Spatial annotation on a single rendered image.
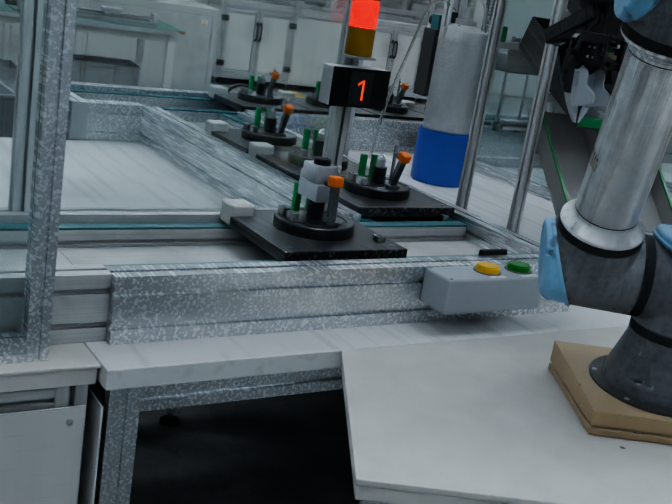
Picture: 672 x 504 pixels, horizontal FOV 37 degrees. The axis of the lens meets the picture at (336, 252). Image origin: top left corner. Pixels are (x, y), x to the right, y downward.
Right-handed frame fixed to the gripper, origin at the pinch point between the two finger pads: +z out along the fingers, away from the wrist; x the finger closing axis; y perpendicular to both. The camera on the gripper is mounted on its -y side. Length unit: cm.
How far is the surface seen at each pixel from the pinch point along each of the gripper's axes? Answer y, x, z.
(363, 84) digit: -29.2, -23.6, 1.9
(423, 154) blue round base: -99, 47, 29
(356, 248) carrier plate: -9.0, -33.3, 26.2
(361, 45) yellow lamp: -29.5, -25.1, -4.9
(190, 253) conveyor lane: -24, -56, 32
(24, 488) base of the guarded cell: 4, -89, 54
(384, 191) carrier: -39.0, -7.6, 24.4
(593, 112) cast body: -13.6, 19.2, 1.4
